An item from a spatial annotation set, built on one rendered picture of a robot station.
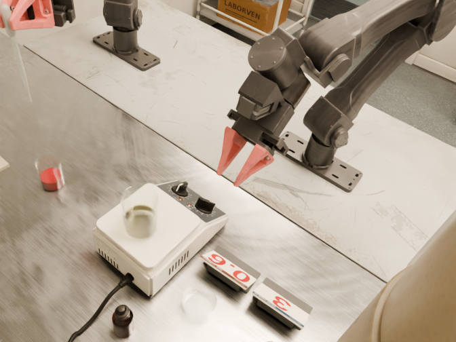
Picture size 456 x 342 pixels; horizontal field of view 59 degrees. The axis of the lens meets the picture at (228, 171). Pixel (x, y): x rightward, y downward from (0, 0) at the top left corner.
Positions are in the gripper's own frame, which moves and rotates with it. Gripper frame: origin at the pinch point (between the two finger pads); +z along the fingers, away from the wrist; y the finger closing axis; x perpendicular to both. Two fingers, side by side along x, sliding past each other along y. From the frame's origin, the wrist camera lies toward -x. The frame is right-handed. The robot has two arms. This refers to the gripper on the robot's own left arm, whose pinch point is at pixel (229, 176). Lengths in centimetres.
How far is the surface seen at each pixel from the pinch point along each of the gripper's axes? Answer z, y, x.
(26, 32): -2, -155, 79
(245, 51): -33, -34, 45
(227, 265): 12.5, 7.0, 4.3
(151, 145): 4.0, -23.7, 14.0
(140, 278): 19.9, -0.6, -5.7
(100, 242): 19.6, -9.3, -6.3
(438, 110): -114, 17, 230
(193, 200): 7.2, -5.0, 5.2
